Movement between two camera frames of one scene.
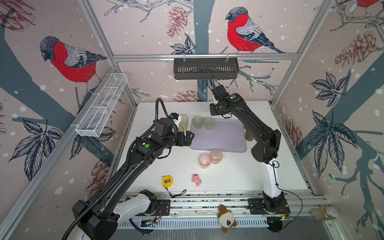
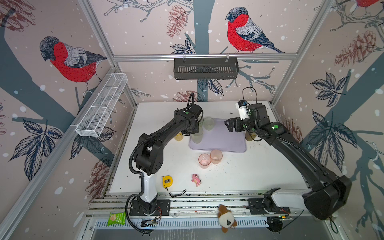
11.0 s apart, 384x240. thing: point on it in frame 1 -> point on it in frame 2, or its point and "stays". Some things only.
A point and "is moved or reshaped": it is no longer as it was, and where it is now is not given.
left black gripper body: x=178 y=138 -> x=194 y=130
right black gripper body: x=216 y=109 -> x=241 y=125
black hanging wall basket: x=205 y=68 stays
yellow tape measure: x=167 y=181 stays
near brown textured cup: x=249 y=136 stays
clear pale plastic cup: x=184 y=121 is moved or reshaped
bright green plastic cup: x=198 y=121 stays
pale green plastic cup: x=208 y=123 stays
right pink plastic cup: x=216 y=156 stays
